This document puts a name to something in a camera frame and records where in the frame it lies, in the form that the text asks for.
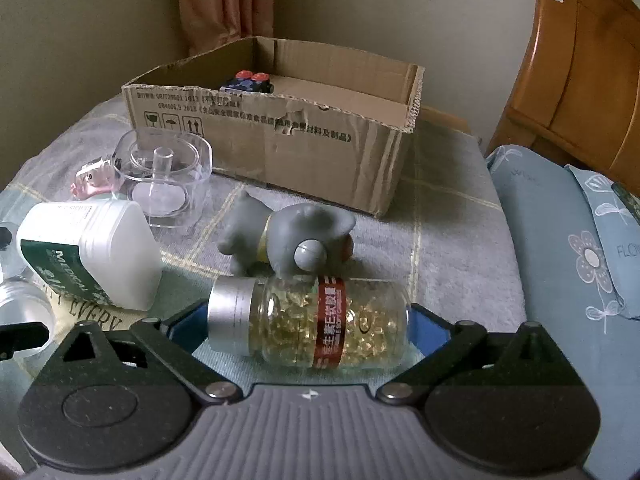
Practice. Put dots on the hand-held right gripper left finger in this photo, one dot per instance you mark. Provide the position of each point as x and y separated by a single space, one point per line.
187 324

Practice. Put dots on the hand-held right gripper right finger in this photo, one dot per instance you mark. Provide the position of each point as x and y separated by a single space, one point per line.
425 330

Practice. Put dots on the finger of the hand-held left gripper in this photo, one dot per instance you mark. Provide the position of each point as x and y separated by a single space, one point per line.
4 238
20 342

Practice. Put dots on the clear round jar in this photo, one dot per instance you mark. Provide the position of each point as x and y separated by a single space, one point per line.
22 305

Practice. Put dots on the capsule bottle with silver cap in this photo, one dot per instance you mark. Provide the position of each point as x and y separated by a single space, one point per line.
300 322

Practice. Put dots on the cardboard box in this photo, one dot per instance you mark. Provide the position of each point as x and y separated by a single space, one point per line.
320 160

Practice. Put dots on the white bottle with green label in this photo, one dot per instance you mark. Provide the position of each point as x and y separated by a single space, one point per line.
95 255

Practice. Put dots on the checked grey-blue blanket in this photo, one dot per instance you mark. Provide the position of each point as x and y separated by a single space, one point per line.
450 240

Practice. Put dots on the grey elephant toy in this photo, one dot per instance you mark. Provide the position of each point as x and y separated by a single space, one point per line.
295 240

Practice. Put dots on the blue floral bedsheet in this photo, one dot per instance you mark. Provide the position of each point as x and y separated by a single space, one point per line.
540 240

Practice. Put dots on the clear plastic container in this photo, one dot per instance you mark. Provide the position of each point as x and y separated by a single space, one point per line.
165 175

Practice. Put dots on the blue floral pillow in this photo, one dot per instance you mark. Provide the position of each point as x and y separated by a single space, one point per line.
607 255

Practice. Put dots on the dark green patterned strip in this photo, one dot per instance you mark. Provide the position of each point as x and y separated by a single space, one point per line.
629 197

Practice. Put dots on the dark object with red caps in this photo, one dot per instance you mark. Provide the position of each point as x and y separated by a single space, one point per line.
250 82

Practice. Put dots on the wooden headboard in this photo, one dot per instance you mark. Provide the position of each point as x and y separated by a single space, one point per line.
585 75

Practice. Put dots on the pink patterned curtain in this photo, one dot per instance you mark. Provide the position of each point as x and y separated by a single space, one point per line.
225 5

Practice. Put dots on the wooden bed rail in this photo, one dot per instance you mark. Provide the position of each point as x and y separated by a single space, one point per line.
445 119

